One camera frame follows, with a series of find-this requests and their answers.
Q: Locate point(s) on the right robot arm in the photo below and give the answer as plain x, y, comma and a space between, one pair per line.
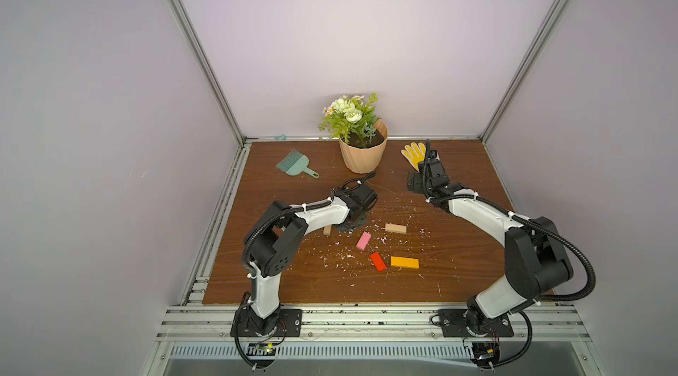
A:
534, 262

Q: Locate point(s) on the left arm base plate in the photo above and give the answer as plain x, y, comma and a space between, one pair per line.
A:
283, 322

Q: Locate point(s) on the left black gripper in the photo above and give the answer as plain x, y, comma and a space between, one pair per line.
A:
363, 221

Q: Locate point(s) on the yellow block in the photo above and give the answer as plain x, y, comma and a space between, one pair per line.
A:
403, 262

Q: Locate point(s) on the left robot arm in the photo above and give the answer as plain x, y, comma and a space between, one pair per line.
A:
272, 243

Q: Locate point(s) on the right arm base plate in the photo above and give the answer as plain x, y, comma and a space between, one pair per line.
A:
469, 323

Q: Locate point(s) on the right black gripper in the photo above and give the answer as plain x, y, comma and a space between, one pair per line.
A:
432, 171

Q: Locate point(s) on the aluminium front rail frame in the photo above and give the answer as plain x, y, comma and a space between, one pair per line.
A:
356, 322

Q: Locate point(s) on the green hand brush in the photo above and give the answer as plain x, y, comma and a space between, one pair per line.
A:
295, 164

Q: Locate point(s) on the red block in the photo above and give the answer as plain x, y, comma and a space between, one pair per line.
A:
378, 262

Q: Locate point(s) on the yellow work glove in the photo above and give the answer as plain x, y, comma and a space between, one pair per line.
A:
415, 153

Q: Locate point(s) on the artificial green white plant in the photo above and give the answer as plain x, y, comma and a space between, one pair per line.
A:
352, 119

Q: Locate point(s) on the pink block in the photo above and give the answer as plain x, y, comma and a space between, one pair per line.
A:
363, 241

